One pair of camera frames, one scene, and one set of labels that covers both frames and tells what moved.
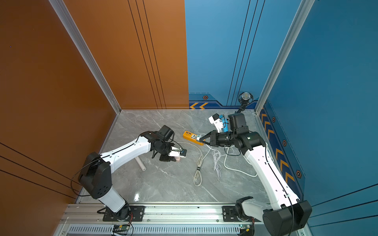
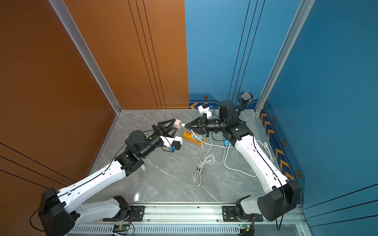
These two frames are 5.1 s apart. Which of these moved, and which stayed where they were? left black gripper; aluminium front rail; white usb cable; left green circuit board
Moved: left black gripper; white usb cable
Stayed: aluminium front rail; left green circuit board
